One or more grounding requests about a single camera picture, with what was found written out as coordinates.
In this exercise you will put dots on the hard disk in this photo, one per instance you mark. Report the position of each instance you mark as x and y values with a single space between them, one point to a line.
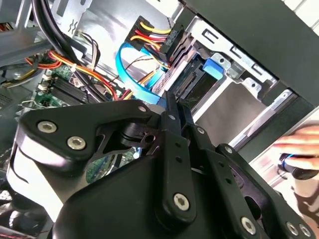
213 68

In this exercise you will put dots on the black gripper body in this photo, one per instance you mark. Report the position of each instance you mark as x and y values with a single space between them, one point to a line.
119 206

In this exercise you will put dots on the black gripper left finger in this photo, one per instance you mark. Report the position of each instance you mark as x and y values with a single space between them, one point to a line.
74 119

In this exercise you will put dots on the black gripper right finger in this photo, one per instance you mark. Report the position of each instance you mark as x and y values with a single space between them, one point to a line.
236 179

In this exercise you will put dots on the person's hand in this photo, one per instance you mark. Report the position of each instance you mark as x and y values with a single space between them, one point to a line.
304 139

